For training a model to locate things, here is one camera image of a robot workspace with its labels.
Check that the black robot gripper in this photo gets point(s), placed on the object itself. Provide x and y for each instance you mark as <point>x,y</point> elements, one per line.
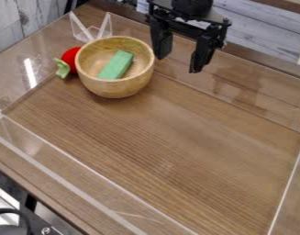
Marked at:
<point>193,18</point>

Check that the green rectangular block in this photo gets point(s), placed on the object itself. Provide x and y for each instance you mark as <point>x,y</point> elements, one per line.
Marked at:
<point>118,66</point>

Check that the light wooden bowl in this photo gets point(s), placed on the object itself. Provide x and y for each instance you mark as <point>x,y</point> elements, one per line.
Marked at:
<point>95,55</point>

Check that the red toy strawberry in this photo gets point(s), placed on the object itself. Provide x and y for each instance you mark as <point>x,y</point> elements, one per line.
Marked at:
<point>66,63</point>

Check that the black table leg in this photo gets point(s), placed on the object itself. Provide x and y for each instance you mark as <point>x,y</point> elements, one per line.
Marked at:
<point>31,203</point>

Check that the clear acrylic corner bracket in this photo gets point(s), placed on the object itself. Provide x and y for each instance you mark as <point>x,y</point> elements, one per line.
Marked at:
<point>85,34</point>

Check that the clear acrylic tray wall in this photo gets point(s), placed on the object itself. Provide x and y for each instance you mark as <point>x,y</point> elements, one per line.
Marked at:
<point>93,202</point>

